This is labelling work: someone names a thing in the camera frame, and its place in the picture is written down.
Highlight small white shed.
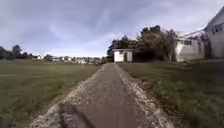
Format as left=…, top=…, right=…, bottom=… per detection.
left=112, top=48, right=135, bottom=64

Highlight distant dark trees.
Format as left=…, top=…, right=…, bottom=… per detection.
left=0, top=44, right=38, bottom=61

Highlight grass verge beside buildings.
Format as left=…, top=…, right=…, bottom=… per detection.
left=115, top=59, right=224, bottom=128

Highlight distant row of houses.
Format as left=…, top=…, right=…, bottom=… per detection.
left=32, top=54, right=107, bottom=65

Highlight group of dark trees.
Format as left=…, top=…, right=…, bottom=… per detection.
left=106, top=24, right=179, bottom=63

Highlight brown dirt gravel path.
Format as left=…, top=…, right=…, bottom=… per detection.
left=29, top=62, right=176, bottom=128

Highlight large white building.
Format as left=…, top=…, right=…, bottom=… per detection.
left=174, top=6, right=224, bottom=63

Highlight large open grass field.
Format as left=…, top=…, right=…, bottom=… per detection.
left=0, top=59, right=103, bottom=128

